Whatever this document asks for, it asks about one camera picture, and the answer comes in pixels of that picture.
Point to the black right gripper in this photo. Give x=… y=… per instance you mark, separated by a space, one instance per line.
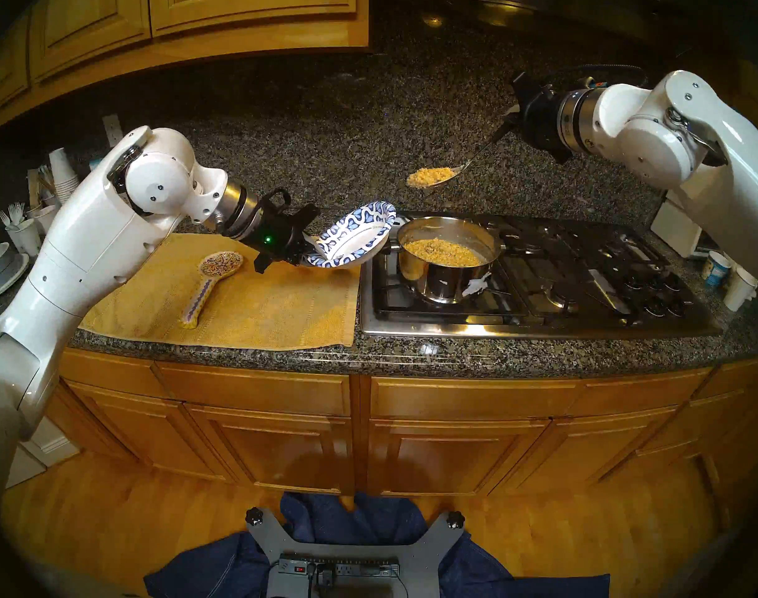
x=541 y=120

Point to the yellow terry towel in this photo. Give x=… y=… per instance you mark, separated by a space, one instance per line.
x=260 y=310

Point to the stack of white paper cups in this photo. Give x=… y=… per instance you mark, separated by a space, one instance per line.
x=62 y=173

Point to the wooden chopsticks bundle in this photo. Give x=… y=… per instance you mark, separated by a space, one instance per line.
x=37 y=182

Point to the light wooden wall cabinet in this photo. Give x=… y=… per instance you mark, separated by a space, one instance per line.
x=217 y=5

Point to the white paper cup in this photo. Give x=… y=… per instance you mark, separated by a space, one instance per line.
x=28 y=237
x=739 y=291
x=45 y=217

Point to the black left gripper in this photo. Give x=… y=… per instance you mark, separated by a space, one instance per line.
x=273 y=238

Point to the dark wooden wall cabinet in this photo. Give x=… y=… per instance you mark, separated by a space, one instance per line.
x=740 y=98

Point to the grey robot base frame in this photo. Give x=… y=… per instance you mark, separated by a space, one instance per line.
x=422 y=559

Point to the blue white paper bowl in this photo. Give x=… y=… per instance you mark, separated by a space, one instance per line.
x=354 y=245

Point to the colourful ceramic spoon rest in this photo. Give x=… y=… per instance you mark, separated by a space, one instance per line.
x=220 y=263

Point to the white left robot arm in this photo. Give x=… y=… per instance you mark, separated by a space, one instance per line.
x=92 y=248

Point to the white toaster oven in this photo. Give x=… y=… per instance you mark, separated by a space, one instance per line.
x=675 y=229

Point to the scooped oatmeal portion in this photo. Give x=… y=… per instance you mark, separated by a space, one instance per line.
x=430 y=176

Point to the wooden base cabinets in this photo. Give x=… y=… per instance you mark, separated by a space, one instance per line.
x=279 y=441

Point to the blue denim cloth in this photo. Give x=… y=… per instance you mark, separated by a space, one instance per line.
x=348 y=516

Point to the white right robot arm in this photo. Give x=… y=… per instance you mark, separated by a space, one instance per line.
x=665 y=142

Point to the white wall outlet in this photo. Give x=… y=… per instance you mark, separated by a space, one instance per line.
x=112 y=129

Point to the printed paper cup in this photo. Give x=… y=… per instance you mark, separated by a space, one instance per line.
x=715 y=270

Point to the stainless steel saucepan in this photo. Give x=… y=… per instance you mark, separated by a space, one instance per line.
x=441 y=285

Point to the black gas stovetop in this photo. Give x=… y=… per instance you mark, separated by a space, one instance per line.
x=379 y=319

